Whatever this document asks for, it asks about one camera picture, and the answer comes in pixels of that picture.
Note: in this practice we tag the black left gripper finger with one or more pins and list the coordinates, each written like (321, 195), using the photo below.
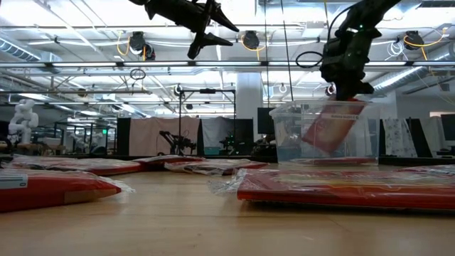
(222, 19)
(213, 40)

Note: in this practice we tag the clear plastic bin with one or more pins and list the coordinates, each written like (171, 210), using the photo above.
(291, 124)

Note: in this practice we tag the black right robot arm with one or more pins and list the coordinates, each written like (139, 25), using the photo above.
(369, 10)

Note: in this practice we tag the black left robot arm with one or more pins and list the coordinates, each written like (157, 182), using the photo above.
(156, 7)

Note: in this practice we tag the black background robot arm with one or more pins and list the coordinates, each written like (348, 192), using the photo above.
(177, 144)
(232, 144)

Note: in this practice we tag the long ceiling light bar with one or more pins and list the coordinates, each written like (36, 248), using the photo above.
(231, 64)

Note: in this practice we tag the white printed cloth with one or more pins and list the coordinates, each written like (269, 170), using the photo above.
(394, 137)

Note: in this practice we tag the white square column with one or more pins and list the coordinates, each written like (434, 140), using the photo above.
(249, 96)

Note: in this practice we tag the black partition panel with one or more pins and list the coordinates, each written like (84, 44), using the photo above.
(417, 138)
(245, 126)
(123, 137)

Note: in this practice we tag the black monitor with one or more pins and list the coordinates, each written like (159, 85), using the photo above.
(264, 121)
(448, 126)

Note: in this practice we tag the grey fabric panel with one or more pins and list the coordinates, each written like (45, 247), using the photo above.
(217, 128)

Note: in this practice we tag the teal box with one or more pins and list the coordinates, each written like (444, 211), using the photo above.
(212, 151)

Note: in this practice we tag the beige fabric curtain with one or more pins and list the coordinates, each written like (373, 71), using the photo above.
(153, 137)

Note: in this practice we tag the white humanoid robot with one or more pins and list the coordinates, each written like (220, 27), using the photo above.
(23, 117)

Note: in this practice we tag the black stand frame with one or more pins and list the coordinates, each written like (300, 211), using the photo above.
(208, 91)

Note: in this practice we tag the silver ventilation duct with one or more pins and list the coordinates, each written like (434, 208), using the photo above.
(21, 51)
(409, 76)

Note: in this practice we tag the black aluminium table frame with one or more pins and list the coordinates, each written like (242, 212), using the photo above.
(419, 161)

